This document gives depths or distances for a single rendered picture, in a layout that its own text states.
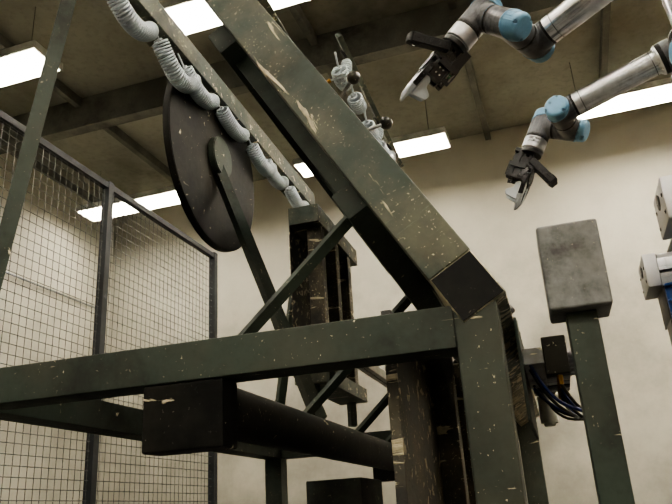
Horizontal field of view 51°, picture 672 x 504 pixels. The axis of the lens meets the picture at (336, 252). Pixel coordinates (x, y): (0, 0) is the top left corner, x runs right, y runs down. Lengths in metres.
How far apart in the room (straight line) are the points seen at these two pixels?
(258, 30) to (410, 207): 0.67
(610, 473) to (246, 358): 0.77
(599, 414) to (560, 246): 0.33
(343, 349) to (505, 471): 0.40
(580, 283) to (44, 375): 1.24
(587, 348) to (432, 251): 0.37
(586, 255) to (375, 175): 0.49
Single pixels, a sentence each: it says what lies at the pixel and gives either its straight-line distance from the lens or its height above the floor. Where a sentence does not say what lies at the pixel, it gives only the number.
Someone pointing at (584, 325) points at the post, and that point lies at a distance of 1.48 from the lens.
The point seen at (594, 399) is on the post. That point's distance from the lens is 1.46.
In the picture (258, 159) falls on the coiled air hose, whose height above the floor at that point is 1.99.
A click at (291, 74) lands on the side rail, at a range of 1.82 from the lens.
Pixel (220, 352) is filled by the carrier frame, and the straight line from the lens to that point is 1.61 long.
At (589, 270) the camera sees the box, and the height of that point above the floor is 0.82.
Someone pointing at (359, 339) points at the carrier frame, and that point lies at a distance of 1.50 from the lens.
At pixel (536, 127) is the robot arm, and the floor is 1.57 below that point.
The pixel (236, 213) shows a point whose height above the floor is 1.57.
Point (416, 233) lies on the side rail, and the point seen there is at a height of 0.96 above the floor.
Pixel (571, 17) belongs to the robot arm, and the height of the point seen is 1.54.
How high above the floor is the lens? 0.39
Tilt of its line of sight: 21 degrees up
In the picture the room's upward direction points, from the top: 4 degrees counter-clockwise
